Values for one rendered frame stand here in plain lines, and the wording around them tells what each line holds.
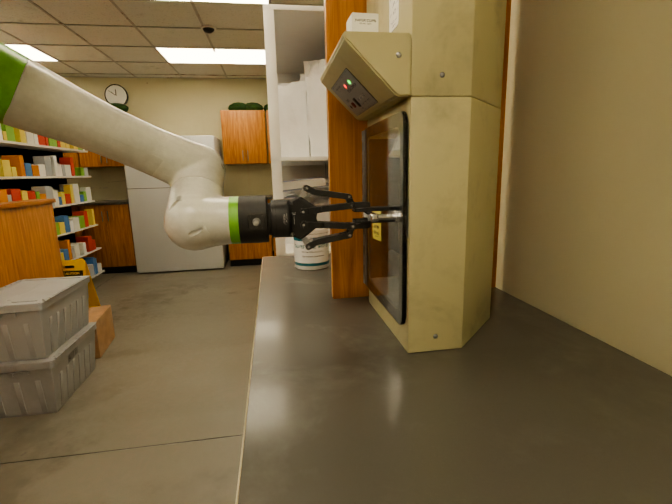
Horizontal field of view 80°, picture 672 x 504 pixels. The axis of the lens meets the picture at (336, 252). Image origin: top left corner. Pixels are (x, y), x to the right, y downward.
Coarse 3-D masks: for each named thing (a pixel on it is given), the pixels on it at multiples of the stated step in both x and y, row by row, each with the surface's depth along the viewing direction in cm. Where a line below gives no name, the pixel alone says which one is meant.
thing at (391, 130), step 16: (400, 112) 70; (368, 128) 94; (384, 128) 81; (400, 128) 71; (368, 144) 94; (384, 144) 81; (400, 144) 71; (368, 160) 95; (384, 160) 82; (400, 160) 72; (368, 176) 96; (384, 176) 83; (400, 176) 72; (368, 192) 97; (384, 192) 83; (400, 192) 73; (400, 208) 73; (384, 224) 85; (400, 224) 74; (368, 240) 100; (384, 240) 85; (400, 240) 74; (368, 256) 101; (384, 256) 86; (400, 256) 75; (368, 272) 102; (384, 272) 87; (400, 272) 75; (368, 288) 103; (384, 288) 87; (400, 288) 76; (384, 304) 88; (400, 304) 76; (400, 320) 77
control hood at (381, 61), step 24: (336, 48) 71; (360, 48) 65; (384, 48) 66; (408, 48) 66; (336, 72) 81; (360, 72) 71; (384, 72) 66; (408, 72) 67; (336, 96) 95; (384, 96) 72; (408, 96) 68; (360, 120) 98
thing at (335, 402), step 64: (256, 320) 97; (320, 320) 95; (512, 320) 92; (256, 384) 67; (320, 384) 67; (384, 384) 66; (448, 384) 66; (512, 384) 65; (576, 384) 65; (640, 384) 64; (256, 448) 51; (320, 448) 51; (384, 448) 51; (448, 448) 51; (512, 448) 50; (576, 448) 50; (640, 448) 50
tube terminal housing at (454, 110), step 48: (384, 0) 80; (432, 0) 65; (480, 0) 68; (432, 48) 67; (480, 48) 71; (432, 96) 69; (480, 96) 73; (432, 144) 70; (480, 144) 76; (432, 192) 72; (480, 192) 79; (432, 240) 73; (480, 240) 82; (432, 288) 75; (480, 288) 85; (432, 336) 77
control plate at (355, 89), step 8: (344, 72) 77; (344, 80) 81; (352, 80) 77; (336, 88) 89; (344, 88) 85; (352, 88) 81; (360, 88) 78; (344, 96) 90; (352, 96) 85; (368, 96) 78; (368, 104) 82; (360, 112) 90
